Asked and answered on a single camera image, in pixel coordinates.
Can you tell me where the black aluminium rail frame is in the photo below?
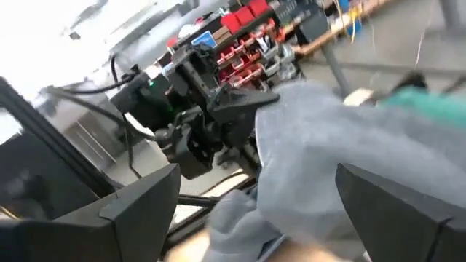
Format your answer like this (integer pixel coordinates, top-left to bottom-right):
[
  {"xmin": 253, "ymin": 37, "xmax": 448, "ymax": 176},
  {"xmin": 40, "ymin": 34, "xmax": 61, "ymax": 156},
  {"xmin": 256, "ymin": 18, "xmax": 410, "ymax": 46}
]
[{"xmin": 0, "ymin": 76, "xmax": 263, "ymax": 252}]

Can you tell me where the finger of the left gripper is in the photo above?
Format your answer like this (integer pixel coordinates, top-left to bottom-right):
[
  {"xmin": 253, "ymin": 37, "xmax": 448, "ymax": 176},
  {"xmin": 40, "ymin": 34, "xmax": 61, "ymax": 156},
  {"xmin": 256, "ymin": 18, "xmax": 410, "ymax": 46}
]
[
  {"xmin": 209, "ymin": 88, "xmax": 281, "ymax": 125},
  {"xmin": 221, "ymin": 111, "xmax": 258, "ymax": 151}
]

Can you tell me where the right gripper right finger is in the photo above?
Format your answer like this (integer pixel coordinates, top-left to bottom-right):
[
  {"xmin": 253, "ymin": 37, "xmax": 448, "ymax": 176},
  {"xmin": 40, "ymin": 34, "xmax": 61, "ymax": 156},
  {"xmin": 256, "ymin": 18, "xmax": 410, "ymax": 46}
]
[{"xmin": 334, "ymin": 162, "xmax": 466, "ymax": 262}]

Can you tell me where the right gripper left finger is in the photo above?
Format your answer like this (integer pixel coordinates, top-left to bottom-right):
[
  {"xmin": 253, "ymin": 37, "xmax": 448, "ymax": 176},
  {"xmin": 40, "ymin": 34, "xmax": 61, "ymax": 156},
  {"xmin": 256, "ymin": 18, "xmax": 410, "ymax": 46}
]
[{"xmin": 0, "ymin": 163, "xmax": 181, "ymax": 262}]

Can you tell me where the shelf with red bins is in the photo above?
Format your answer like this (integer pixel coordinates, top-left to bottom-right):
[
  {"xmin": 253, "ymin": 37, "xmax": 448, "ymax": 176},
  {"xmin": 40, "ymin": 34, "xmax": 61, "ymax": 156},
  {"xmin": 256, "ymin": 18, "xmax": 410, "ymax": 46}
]
[{"xmin": 214, "ymin": 0, "xmax": 303, "ymax": 88}]

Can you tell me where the dark grey cloth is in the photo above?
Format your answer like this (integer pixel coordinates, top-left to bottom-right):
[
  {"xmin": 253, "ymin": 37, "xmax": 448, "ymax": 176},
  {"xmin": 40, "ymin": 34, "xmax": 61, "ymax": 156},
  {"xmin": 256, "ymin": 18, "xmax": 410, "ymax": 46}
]
[{"xmin": 202, "ymin": 80, "xmax": 466, "ymax": 262}]

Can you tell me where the teal plastic bin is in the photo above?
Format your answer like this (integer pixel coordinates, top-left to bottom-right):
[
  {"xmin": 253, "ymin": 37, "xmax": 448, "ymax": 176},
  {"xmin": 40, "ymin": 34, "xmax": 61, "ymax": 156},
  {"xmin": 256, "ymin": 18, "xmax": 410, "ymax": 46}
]
[{"xmin": 378, "ymin": 85, "xmax": 466, "ymax": 128}]

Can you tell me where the wooden workbench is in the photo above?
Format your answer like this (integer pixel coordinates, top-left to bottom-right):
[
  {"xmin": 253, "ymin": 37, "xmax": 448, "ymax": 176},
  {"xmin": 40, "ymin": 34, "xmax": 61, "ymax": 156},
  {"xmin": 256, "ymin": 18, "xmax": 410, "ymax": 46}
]
[{"xmin": 291, "ymin": 0, "xmax": 398, "ymax": 57}]

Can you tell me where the grey metal cabinet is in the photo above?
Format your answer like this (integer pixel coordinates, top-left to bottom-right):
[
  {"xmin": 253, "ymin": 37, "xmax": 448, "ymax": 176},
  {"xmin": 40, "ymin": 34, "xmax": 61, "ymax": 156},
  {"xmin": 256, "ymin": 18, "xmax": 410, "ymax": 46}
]
[{"xmin": 36, "ymin": 82, "xmax": 154, "ymax": 172}]

